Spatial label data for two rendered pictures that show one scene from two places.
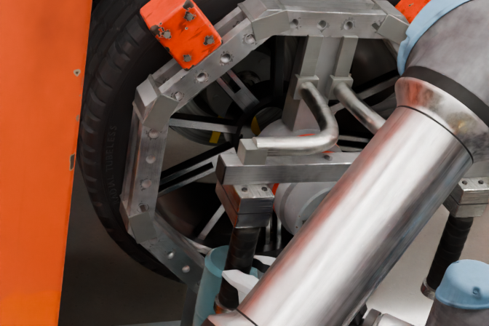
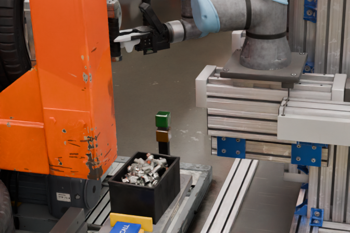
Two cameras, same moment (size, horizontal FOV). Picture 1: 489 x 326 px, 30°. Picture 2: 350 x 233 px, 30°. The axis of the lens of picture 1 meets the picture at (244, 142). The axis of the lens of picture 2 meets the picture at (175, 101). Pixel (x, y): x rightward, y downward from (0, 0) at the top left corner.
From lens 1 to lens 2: 152 cm
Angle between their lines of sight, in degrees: 44
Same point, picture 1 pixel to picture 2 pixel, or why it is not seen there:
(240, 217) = (114, 12)
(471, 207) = not seen: outside the picture
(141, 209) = not seen: hidden behind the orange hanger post
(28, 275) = (104, 41)
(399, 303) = not seen: hidden behind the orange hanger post
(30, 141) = not seen: outside the picture
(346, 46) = not seen: outside the picture
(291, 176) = not seen: outside the picture
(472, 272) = not seen: outside the picture
